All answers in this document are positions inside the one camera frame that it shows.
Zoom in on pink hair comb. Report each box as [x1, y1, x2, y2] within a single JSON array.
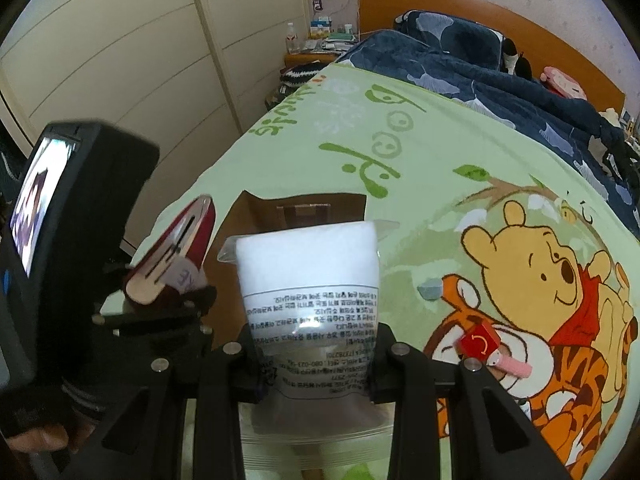
[[486, 349, 533, 378]]

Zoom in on person left hand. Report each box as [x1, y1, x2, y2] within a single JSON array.
[[6, 424, 96, 453]]

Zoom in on black white plush toy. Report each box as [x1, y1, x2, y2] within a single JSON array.
[[500, 38, 533, 80]]

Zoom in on cream wardrobe doors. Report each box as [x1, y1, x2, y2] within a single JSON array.
[[1, 0, 305, 246]]

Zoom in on clear cotton pad bag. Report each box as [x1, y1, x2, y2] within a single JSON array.
[[241, 220, 399, 469]]

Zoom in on green Winnie Pooh blanket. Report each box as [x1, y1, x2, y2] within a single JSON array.
[[134, 65, 639, 479]]

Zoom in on black white knitted cloth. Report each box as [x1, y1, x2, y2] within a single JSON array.
[[280, 61, 328, 90]]

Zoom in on navy patterned pillow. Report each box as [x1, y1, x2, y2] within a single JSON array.
[[393, 10, 503, 70]]

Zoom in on navy patterned duvet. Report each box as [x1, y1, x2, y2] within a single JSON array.
[[337, 30, 639, 235]]

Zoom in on brown cardboard box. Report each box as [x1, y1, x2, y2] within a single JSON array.
[[203, 192, 378, 352]]

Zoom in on clear plastic bottle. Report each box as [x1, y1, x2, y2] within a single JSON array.
[[285, 22, 299, 54]]

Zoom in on red cube box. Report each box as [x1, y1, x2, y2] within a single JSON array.
[[456, 322, 501, 364]]

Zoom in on small blue-grey block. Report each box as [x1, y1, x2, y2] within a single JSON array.
[[416, 278, 444, 301]]

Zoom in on wooden bedside table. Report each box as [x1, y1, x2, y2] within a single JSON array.
[[284, 52, 338, 68]]

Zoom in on orange wooden headboard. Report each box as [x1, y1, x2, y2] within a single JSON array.
[[358, 0, 625, 110]]

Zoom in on pink plush toy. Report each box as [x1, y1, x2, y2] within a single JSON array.
[[540, 66, 587, 100]]

